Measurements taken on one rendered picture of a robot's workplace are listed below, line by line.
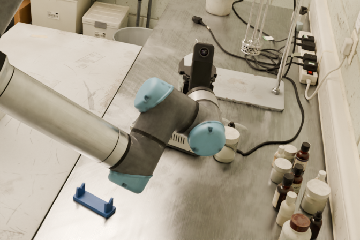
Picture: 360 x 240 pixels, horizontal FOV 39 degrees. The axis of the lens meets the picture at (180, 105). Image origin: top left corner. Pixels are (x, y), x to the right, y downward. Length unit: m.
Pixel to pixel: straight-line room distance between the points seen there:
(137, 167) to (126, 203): 0.26
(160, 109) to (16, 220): 0.41
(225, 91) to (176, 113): 0.69
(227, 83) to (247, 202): 0.56
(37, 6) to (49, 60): 1.94
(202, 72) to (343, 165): 0.42
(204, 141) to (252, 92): 0.71
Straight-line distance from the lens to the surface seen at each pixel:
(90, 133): 0.91
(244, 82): 1.75
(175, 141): 1.37
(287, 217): 1.22
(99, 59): 1.79
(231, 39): 2.07
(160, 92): 0.98
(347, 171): 1.30
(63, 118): 0.89
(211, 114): 1.04
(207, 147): 1.02
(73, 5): 3.58
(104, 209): 1.17
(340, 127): 1.46
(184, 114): 1.00
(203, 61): 1.16
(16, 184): 1.26
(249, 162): 1.40
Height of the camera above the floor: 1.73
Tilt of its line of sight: 32 degrees down
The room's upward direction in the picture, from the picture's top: 9 degrees clockwise
